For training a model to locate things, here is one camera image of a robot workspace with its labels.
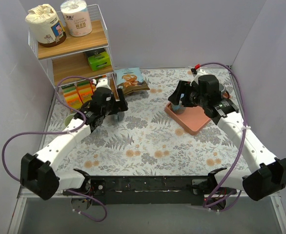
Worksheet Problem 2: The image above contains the pink tray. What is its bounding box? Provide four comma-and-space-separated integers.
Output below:
164, 102, 211, 136

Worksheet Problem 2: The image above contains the left sponge pack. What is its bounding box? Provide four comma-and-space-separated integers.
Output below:
62, 84, 82, 110

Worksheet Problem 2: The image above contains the dark teal mug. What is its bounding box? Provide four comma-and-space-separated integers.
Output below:
113, 112, 124, 125

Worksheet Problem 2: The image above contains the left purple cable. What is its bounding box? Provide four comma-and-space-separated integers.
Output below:
1, 76, 108, 222

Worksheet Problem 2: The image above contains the dark grey mug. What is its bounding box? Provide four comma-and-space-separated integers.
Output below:
219, 84, 230, 99

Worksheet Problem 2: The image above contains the snack bag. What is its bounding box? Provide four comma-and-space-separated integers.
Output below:
116, 67, 150, 95

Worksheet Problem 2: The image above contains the green mug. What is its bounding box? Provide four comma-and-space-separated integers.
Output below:
64, 115, 74, 127

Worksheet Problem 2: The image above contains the patterned blue mug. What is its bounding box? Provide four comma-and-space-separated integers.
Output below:
171, 97, 186, 115

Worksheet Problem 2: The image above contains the white toilet paper roll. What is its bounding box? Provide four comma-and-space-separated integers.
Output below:
60, 0, 92, 37

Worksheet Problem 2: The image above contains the white wire wooden shelf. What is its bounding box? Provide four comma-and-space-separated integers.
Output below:
28, 4, 118, 99

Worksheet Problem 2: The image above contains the purple cable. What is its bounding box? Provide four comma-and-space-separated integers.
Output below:
1, 76, 108, 222
203, 62, 246, 212

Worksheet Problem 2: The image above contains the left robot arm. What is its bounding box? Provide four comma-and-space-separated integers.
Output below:
20, 87, 128, 200

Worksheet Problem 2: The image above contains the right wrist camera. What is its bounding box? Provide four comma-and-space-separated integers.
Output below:
191, 64, 208, 84

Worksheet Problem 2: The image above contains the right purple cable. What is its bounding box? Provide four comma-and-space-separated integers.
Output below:
203, 62, 246, 212

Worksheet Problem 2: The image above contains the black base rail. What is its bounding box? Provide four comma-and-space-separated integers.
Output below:
62, 174, 238, 207

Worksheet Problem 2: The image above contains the green tissue box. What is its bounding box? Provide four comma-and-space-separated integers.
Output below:
84, 48, 111, 71

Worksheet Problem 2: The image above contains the middle sponge pack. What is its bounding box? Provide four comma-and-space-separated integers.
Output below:
76, 80, 93, 103

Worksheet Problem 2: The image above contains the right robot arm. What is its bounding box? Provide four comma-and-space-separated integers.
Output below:
168, 75, 286, 201

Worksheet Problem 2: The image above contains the beige toilet paper roll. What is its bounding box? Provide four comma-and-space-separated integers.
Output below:
25, 4, 66, 47

